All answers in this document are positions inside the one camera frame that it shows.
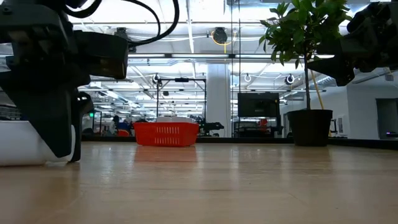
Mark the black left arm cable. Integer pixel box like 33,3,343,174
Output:
63,0,180,48

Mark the black monitor screen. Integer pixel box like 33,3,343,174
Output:
237,92,281,118

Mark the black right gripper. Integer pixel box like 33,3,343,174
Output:
307,1,398,87

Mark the person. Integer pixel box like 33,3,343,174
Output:
111,114,131,137

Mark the black camera stand frame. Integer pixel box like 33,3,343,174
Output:
151,73,207,123

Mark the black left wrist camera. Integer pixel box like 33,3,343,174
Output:
74,30,129,80

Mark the red plastic basket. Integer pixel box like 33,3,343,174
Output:
133,121,200,147

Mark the green leafy plant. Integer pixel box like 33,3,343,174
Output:
259,0,355,110

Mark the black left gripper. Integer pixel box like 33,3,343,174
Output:
0,0,91,159

